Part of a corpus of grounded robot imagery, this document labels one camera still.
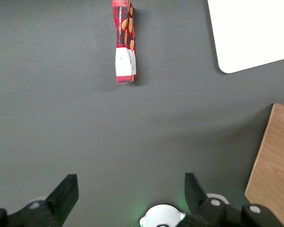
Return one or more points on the cream white plastic tray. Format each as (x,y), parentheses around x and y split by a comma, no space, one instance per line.
(251,30)

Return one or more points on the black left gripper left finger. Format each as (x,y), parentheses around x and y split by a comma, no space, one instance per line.
(61,196)

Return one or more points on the wooden two-drawer cabinet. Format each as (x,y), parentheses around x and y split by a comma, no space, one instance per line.
(274,170)

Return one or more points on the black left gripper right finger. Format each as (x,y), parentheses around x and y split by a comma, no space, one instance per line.
(196,201)

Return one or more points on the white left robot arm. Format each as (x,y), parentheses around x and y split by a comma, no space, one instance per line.
(162,215)

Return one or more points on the red plaid cookie box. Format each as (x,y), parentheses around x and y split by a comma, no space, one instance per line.
(125,42)

